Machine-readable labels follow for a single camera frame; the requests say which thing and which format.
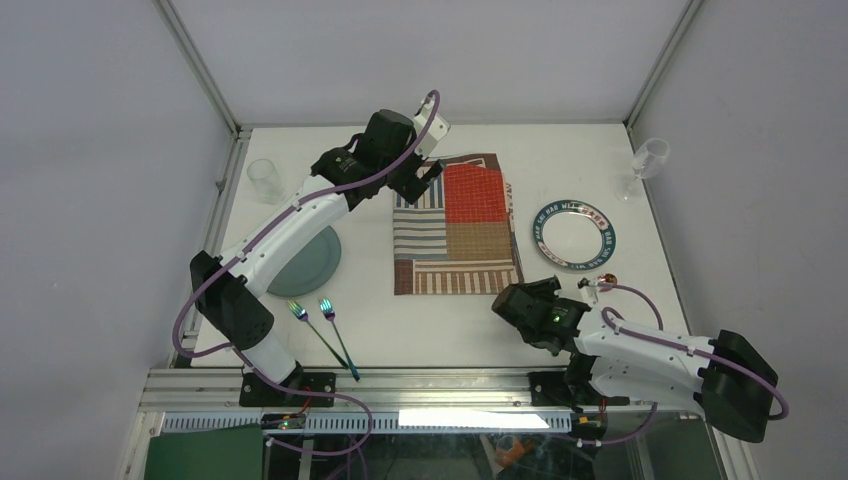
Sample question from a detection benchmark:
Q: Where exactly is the iridescent spoon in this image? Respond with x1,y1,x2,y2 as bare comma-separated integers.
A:
597,273,618,292

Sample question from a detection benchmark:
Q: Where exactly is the brown striped placemat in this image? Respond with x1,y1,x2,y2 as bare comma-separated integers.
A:
392,153,524,295

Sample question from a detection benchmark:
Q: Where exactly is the white green-rimmed small plate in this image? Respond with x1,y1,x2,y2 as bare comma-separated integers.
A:
532,199,617,271

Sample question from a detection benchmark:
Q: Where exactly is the large teal plate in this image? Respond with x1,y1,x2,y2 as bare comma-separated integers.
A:
267,227,342,298

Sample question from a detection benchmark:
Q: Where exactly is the clear wine glass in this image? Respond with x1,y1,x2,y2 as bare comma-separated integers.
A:
614,138,671,203

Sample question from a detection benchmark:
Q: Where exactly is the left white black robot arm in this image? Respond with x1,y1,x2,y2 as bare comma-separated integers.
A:
190,106,450,406

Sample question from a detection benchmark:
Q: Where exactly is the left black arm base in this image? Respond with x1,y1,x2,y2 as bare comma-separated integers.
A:
239,368,337,409

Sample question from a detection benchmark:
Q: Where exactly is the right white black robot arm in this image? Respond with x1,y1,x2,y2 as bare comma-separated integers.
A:
491,276,789,443

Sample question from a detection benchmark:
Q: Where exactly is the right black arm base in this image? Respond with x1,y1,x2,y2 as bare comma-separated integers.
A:
527,370,631,411

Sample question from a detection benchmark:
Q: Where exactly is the clear plastic cup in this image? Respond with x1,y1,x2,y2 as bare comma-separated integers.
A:
247,159,284,205

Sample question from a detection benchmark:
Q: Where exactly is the orange object below table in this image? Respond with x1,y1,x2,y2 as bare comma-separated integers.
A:
495,435,535,469

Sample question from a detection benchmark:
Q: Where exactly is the green board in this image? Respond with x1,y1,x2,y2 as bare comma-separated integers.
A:
144,424,264,479

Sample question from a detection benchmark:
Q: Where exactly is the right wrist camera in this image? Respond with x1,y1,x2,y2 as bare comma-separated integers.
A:
577,278,599,307

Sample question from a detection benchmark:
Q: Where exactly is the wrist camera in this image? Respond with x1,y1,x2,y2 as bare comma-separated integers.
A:
577,278,599,307
412,98,451,159

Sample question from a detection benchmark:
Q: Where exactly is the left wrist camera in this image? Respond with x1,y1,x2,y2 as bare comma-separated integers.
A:
412,98,451,159

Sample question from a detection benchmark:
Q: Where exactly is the white slotted cable duct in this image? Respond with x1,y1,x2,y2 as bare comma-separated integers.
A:
161,408,572,435

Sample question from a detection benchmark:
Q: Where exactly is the aluminium front rail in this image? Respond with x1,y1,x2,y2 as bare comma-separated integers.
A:
138,367,565,413

